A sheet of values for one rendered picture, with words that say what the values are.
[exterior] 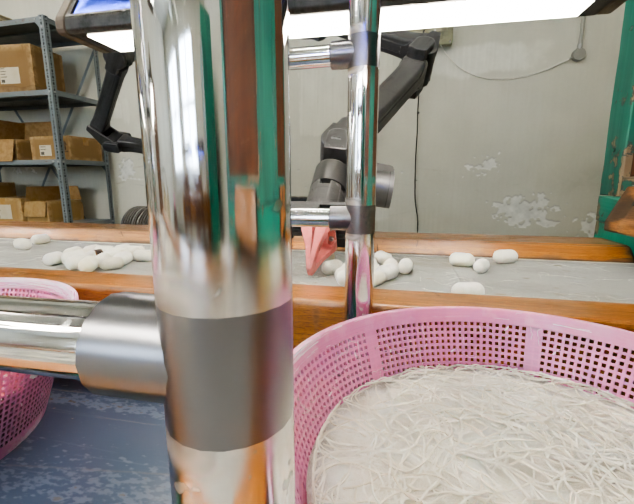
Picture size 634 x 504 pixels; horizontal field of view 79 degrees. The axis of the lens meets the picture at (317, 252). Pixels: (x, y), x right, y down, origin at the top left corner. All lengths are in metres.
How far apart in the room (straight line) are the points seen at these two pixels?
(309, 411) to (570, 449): 0.13
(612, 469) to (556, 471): 0.03
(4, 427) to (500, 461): 0.32
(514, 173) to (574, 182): 0.33
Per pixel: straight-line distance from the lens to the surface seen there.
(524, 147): 2.64
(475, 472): 0.22
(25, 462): 0.37
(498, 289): 0.51
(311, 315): 0.34
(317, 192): 0.56
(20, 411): 0.37
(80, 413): 0.41
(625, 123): 0.86
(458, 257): 0.61
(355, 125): 0.29
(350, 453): 0.22
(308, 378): 0.24
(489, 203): 2.60
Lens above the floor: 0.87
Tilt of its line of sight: 11 degrees down
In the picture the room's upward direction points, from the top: straight up
